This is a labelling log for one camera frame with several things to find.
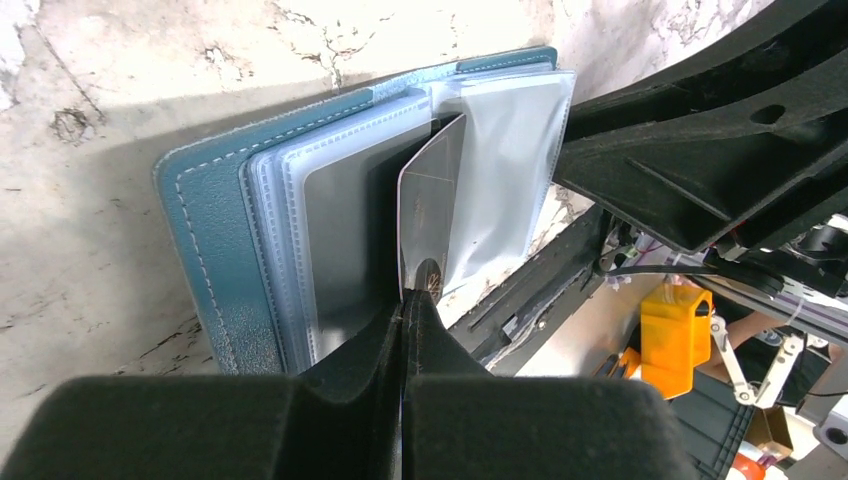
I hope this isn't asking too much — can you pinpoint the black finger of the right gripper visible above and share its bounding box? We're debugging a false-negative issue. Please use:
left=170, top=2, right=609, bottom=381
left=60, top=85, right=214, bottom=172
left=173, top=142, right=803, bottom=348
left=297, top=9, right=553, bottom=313
left=566, top=0, right=847, bottom=141

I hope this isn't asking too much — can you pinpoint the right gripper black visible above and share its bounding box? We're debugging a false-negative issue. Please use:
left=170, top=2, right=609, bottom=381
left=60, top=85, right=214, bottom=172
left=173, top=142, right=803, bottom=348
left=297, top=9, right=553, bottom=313
left=555, top=88, right=847, bottom=332

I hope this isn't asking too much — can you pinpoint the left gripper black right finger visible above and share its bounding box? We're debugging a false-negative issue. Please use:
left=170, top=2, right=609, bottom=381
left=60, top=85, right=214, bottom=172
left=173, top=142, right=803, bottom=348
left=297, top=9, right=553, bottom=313
left=401, top=291, right=696, bottom=479

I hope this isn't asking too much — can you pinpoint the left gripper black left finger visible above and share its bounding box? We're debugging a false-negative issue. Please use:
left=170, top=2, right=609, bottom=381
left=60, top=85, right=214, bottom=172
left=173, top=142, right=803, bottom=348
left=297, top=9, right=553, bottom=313
left=1, top=306, right=400, bottom=479

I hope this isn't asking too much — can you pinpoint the blue leather card holder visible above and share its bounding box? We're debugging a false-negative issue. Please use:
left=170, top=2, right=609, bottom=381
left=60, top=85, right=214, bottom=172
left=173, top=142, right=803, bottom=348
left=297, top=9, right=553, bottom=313
left=153, top=47, right=576, bottom=375

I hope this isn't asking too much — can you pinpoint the black credit card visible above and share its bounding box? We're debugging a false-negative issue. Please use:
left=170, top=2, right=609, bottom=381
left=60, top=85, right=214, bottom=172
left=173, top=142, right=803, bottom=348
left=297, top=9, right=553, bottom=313
left=304, top=120, right=432, bottom=359
left=396, top=114, right=467, bottom=300

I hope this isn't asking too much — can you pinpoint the yellow plastic object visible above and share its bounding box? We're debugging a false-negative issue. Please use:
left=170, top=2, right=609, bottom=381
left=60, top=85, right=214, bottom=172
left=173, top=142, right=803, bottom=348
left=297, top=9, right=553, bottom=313
left=594, top=283, right=713, bottom=400

